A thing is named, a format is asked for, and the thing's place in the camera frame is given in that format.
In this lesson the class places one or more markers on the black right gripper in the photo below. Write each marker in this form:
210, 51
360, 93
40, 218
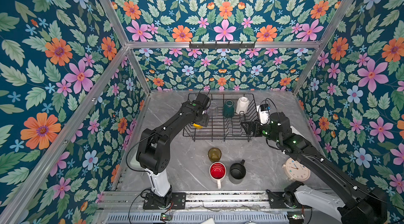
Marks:
256, 125

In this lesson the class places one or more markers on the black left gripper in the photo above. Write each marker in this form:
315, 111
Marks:
205, 120

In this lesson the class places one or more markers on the yellow mug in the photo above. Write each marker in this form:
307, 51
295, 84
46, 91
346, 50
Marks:
197, 126

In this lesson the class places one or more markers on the clear drinking glass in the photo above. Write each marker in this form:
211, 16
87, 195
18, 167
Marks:
213, 109

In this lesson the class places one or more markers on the white ceramic mug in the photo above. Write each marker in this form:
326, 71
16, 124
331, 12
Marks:
242, 105

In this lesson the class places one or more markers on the green mug cream interior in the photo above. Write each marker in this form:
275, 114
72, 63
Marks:
228, 109

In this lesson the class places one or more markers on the black mug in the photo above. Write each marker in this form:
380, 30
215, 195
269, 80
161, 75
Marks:
237, 172

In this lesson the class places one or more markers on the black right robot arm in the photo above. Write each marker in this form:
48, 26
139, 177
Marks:
353, 202

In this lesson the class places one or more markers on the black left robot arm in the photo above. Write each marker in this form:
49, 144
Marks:
153, 152

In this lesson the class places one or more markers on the olive textured glass tumbler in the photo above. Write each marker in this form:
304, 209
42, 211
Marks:
214, 154

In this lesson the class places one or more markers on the white mug red interior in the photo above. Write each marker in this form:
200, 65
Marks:
218, 173

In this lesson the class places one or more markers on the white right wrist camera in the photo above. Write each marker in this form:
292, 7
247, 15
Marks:
263, 113

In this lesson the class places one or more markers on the black wire dish rack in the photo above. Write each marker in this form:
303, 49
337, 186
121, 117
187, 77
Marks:
220, 128

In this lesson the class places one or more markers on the round pink wall clock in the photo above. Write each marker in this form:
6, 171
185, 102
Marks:
296, 171

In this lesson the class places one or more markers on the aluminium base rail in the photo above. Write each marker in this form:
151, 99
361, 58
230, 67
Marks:
257, 200

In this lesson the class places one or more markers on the dark wall hook rail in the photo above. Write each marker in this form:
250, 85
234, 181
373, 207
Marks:
222, 45

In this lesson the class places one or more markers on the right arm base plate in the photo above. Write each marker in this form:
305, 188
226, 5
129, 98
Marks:
281, 199

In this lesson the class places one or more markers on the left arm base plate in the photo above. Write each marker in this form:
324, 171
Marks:
173, 200

